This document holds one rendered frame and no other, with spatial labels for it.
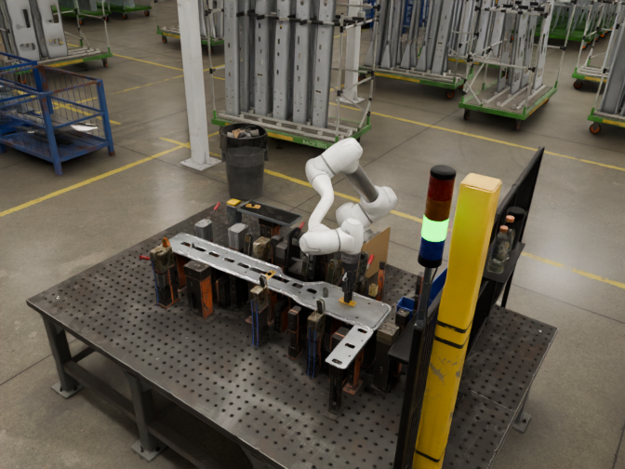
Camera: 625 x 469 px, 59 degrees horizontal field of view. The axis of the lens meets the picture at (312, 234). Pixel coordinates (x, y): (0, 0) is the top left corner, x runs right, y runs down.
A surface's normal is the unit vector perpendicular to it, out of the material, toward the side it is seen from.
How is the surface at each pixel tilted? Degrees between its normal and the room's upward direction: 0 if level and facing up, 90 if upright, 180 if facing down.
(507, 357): 0
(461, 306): 90
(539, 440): 0
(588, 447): 0
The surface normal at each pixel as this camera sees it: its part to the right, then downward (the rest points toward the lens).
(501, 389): 0.02, -0.87
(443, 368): -0.51, 0.42
